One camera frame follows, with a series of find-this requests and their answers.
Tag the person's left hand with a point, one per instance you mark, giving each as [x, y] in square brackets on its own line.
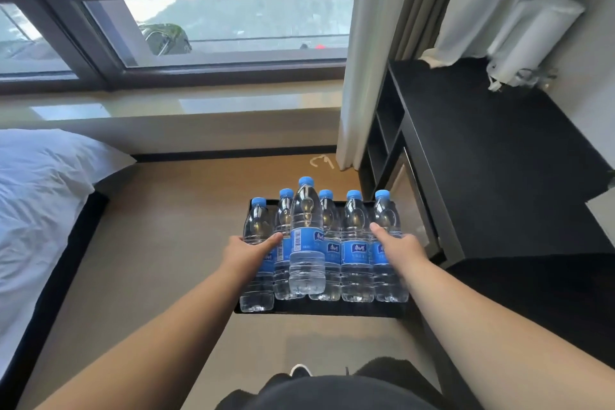
[242, 258]

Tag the person's right hand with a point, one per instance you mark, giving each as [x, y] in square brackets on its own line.
[406, 256]

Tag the person's left thumb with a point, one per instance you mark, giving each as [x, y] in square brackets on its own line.
[271, 241]

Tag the person's right thumb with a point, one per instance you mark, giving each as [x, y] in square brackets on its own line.
[381, 234]

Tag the black serving tray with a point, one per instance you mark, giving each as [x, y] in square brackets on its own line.
[326, 309]

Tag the person's left forearm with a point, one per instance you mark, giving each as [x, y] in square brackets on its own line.
[158, 342]

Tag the person's right forearm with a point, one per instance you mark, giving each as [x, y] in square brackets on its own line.
[480, 337]

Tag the row of water bottles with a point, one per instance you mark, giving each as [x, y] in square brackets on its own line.
[307, 241]

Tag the glass fronted mini fridge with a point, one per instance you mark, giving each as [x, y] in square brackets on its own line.
[408, 198]

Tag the black desk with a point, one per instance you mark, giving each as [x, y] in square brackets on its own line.
[490, 160]

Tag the black and white shoe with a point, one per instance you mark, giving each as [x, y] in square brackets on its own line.
[300, 371]

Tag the person's black shorts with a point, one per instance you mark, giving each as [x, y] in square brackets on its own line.
[336, 393]

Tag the black low cabinet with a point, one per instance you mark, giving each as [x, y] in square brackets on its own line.
[538, 289]

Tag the white sheer curtain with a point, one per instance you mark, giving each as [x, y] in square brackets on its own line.
[365, 63]

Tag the beige stone windowsill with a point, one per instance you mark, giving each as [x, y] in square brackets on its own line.
[144, 107]

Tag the white fabric tie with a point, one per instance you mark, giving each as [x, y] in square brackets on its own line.
[521, 77]

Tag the dark parked car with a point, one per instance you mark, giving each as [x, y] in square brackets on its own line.
[166, 39]

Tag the white bed duvet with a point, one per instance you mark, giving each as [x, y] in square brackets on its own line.
[38, 212]

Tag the white bundled fabric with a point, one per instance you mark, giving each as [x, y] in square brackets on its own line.
[504, 1]

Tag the black bed frame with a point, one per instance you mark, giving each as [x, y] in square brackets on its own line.
[57, 280]

